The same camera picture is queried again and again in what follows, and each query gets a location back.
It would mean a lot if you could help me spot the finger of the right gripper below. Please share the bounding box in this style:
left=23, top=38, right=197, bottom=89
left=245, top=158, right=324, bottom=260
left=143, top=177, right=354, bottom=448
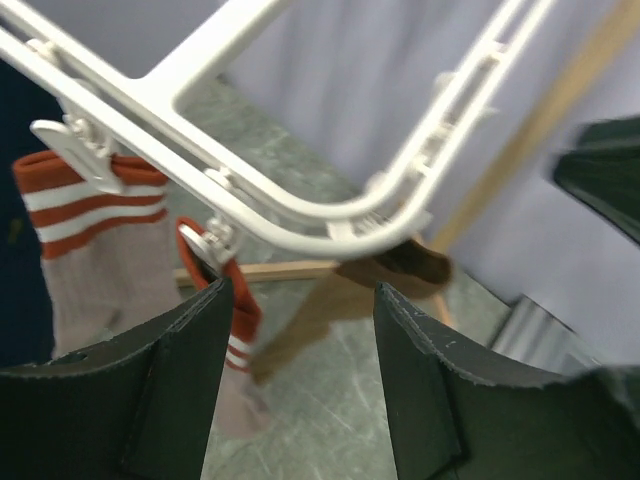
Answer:
left=550, top=116, right=639, bottom=243

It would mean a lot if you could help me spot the beige striped-cuff sock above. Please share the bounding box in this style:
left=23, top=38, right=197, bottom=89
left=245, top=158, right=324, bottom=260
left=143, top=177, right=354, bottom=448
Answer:
left=176, top=217, right=269, bottom=439
left=13, top=151, right=181, bottom=357

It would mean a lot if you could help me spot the aluminium rail frame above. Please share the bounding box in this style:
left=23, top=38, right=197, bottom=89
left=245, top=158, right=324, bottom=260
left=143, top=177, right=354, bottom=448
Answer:
left=488, top=295, right=617, bottom=376

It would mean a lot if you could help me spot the white plastic clip hanger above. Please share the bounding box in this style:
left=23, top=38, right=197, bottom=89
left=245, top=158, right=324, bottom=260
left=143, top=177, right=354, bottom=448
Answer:
left=1, top=1, right=555, bottom=259

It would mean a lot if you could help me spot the tan stocking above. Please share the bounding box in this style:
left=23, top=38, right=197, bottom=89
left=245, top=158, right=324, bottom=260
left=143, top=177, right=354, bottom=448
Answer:
left=250, top=240, right=454, bottom=385

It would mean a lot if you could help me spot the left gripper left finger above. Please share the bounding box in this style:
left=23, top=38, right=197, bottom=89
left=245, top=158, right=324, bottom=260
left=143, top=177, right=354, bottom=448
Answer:
left=1, top=280, right=234, bottom=479

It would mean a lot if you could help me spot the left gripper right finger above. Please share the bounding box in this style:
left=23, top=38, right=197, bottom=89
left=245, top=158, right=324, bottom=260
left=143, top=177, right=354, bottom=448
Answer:
left=373, top=283, right=639, bottom=480

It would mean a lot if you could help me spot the wooden clothes rack frame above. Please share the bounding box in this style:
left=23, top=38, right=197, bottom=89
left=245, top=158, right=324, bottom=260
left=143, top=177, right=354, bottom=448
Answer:
left=172, top=0, right=640, bottom=326

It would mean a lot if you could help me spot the dark blue denim garment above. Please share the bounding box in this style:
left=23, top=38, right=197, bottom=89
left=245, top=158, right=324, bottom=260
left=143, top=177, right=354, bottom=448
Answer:
left=1, top=62, right=60, bottom=367

